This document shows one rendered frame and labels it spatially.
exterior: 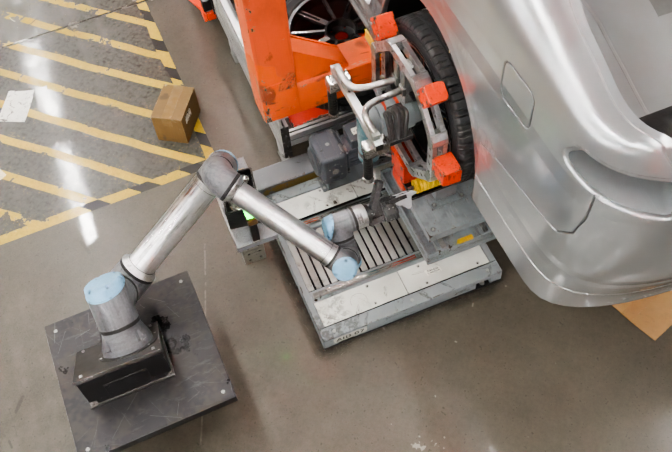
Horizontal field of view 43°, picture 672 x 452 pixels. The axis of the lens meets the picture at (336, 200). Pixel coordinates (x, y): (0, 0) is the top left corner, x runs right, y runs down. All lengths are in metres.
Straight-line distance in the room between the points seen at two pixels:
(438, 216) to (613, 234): 1.39
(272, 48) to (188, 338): 1.17
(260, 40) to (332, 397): 1.45
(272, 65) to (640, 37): 1.39
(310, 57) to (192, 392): 1.39
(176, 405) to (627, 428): 1.74
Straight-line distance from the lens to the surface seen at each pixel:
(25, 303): 4.05
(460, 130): 2.95
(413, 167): 3.30
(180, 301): 3.48
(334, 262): 3.04
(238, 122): 4.36
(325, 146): 3.68
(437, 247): 3.66
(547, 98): 2.31
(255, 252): 3.80
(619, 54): 3.32
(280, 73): 3.45
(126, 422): 3.32
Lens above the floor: 3.28
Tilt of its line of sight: 55 degrees down
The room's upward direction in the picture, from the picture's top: 6 degrees counter-clockwise
